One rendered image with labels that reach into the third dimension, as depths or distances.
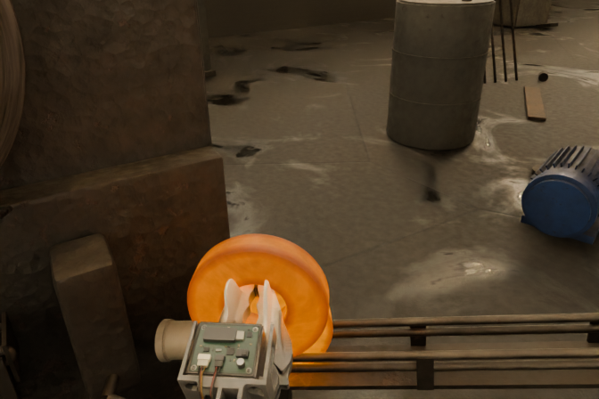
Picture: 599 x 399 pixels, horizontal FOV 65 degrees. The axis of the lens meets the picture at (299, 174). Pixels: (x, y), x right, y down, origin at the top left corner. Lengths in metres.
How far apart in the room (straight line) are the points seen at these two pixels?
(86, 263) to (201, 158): 0.24
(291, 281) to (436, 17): 2.49
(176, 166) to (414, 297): 1.27
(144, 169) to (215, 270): 0.31
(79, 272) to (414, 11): 2.52
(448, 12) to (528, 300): 1.62
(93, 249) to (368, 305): 1.23
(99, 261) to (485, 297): 1.50
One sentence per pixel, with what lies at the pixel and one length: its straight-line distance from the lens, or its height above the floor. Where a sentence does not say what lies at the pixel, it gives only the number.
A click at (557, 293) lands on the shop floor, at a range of 2.05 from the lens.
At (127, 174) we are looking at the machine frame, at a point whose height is 0.87.
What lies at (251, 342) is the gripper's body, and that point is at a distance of 0.41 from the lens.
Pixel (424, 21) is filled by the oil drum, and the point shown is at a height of 0.78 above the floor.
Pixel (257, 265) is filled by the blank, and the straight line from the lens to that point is 0.49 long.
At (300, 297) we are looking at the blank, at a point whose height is 0.85.
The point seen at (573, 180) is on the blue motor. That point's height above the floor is 0.32.
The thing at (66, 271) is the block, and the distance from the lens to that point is 0.71.
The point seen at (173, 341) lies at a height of 0.68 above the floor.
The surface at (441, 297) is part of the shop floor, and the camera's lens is 1.88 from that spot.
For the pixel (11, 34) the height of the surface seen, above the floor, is 1.11.
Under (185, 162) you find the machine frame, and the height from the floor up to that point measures 0.87.
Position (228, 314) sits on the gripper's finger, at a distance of 0.48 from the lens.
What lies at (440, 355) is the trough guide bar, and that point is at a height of 0.70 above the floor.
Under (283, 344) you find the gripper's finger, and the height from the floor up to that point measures 0.84.
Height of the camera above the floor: 1.19
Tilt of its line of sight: 26 degrees down
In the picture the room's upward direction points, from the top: 1 degrees counter-clockwise
